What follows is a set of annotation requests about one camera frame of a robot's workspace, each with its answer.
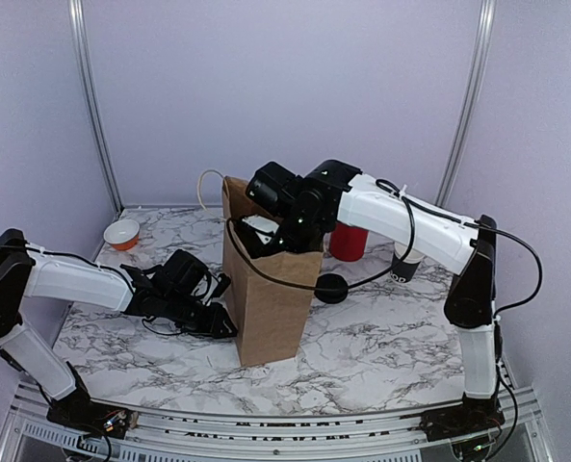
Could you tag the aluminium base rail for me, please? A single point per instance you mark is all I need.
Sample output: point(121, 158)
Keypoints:
point(162, 435)

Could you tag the brown paper bag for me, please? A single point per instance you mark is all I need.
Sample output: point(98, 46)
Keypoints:
point(270, 317)

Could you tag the right aluminium frame post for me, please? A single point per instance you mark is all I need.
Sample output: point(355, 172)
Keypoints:
point(472, 92)

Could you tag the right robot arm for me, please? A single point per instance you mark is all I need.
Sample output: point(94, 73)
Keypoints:
point(311, 206)

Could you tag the left aluminium frame post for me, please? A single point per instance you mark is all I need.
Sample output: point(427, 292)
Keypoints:
point(82, 50)

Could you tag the orange white bowl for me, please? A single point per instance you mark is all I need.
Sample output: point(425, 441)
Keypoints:
point(122, 234)

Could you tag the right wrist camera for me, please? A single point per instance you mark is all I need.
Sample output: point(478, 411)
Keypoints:
point(258, 223)

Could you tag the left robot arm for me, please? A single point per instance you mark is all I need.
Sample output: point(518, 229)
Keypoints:
point(182, 290)

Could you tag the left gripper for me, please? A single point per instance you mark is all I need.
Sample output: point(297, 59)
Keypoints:
point(210, 327)

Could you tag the stacked black paper cup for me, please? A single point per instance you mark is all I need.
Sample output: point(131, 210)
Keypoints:
point(404, 267)

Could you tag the aluminium frame post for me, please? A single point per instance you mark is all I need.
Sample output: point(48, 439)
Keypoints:
point(472, 92)
point(82, 50)

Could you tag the red cylindrical holder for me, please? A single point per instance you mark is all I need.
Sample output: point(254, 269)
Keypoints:
point(348, 243)

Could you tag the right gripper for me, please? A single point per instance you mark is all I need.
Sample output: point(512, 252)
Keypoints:
point(256, 252)

